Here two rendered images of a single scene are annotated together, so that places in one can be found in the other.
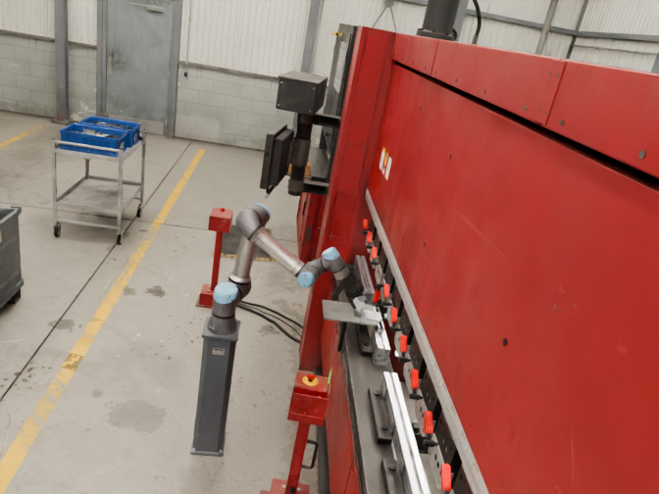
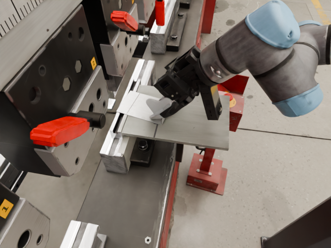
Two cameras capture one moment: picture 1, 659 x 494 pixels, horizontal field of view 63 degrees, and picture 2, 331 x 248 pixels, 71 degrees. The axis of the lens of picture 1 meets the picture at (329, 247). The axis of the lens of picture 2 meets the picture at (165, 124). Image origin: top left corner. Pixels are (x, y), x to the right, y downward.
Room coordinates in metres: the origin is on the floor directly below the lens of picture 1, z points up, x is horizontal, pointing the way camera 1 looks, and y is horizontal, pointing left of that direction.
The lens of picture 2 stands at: (2.73, -0.07, 1.46)
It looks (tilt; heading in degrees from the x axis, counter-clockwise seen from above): 52 degrees down; 198
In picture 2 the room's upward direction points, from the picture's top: straight up
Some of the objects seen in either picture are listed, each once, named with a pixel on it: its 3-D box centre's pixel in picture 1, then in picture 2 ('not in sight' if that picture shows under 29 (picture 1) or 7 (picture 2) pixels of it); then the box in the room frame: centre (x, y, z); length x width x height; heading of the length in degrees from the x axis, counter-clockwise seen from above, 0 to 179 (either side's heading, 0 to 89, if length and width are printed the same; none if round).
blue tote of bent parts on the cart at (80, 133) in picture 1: (94, 140); not in sight; (4.78, 2.32, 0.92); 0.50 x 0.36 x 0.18; 99
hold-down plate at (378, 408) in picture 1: (379, 414); (177, 29); (1.74, -0.32, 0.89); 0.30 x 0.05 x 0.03; 7
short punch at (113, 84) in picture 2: not in sight; (117, 67); (2.35, -0.30, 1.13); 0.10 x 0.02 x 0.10; 7
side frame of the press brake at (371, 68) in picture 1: (388, 222); not in sight; (3.34, -0.35, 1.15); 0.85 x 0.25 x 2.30; 97
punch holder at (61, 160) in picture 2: (381, 250); (47, 95); (2.57, -0.27, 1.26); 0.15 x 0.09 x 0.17; 7
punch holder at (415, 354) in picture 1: (423, 366); not in sight; (1.58, -0.40, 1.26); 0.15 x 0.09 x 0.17; 7
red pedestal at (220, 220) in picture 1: (217, 257); not in sight; (3.86, 0.87, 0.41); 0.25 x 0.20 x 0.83; 97
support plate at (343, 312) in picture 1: (348, 312); (179, 114); (2.33, -0.16, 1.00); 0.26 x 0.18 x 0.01; 97
